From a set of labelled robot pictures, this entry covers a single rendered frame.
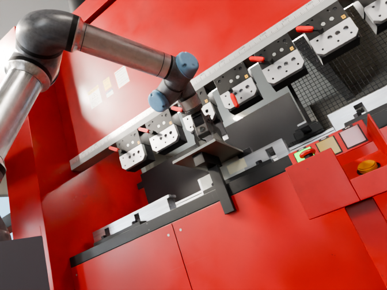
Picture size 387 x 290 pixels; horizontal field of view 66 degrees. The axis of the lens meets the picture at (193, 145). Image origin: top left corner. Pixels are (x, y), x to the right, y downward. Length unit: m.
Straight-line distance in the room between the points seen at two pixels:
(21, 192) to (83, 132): 0.43
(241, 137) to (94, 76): 0.92
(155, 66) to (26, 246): 0.57
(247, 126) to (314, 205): 1.17
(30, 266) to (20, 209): 1.23
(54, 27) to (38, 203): 0.98
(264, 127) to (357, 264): 0.98
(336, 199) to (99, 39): 0.68
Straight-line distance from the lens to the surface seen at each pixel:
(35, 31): 0.87
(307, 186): 0.69
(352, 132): 0.85
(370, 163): 0.75
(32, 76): 0.89
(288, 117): 1.74
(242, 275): 1.09
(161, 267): 1.25
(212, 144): 0.99
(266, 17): 1.37
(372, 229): 0.73
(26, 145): 1.77
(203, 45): 1.43
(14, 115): 0.82
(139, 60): 0.88
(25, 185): 1.73
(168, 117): 1.40
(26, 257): 0.53
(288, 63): 1.24
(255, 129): 1.78
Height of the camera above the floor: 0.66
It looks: 21 degrees up
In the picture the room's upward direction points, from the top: 20 degrees counter-clockwise
